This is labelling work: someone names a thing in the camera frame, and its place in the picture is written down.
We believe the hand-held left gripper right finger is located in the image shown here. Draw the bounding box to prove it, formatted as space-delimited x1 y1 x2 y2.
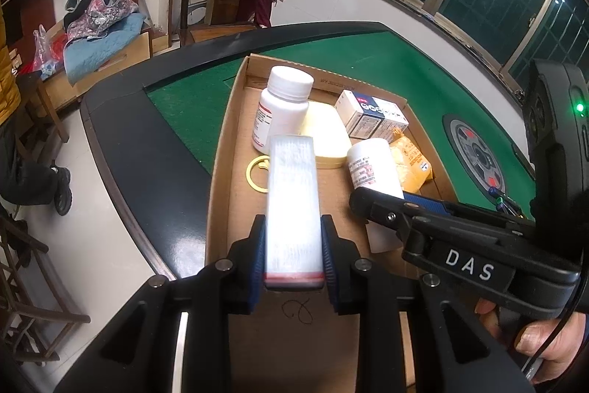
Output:
321 213 537 393

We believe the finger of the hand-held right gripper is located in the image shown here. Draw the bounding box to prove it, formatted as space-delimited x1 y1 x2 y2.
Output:
405 196 535 232
349 187 461 237

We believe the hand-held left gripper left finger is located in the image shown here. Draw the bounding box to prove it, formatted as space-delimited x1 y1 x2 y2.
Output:
53 213 268 393

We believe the small white pill bottle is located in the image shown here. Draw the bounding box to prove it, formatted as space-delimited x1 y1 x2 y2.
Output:
346 139 406 254

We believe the cardboard box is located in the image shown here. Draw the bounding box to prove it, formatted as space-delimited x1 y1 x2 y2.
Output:
205 55 461 393

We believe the white rectangular box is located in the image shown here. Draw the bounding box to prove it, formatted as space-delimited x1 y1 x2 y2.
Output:
264 134 325 292

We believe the white and blue medicine box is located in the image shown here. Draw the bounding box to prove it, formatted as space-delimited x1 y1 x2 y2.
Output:
335 90 409 143

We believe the person's right hand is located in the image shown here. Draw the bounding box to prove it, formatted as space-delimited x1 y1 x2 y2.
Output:
474 301 589 383

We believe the yellow zigzag-edged packet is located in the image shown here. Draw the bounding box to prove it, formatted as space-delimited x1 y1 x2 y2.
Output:
389 133 434 195

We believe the black marker green tip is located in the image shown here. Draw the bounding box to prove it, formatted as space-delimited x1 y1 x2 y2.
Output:
494 197 528 220

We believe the round grey table control panel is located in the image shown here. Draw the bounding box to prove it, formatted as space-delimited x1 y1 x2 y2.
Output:
442 113 537 210

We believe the cream yellow flat box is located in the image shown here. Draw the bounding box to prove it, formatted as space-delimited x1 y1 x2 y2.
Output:
299 101 353 170

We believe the large white pill bottle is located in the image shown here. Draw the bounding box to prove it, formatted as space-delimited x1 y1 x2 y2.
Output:
251 66 314 154

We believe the dark wooden slatted chair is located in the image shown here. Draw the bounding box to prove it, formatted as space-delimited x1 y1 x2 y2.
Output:
0 204 90 371

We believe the light wooden cabinet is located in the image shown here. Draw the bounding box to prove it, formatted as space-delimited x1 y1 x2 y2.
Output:
41 29 155 108

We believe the dark wooden stool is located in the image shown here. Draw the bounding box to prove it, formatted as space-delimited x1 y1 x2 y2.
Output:
16 71 70 145

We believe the light blue quilted blanket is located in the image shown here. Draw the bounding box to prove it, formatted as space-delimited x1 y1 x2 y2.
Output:
63 13 147 84

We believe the pile of patterned clothing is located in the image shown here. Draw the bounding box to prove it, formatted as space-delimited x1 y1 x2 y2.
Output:
63 0 139 41

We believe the clear plastic bag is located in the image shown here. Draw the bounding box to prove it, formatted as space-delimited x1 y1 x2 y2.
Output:
32 25 65 81

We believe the yellow plastic ring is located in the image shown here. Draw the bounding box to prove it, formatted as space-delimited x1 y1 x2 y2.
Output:
245 156 272 193

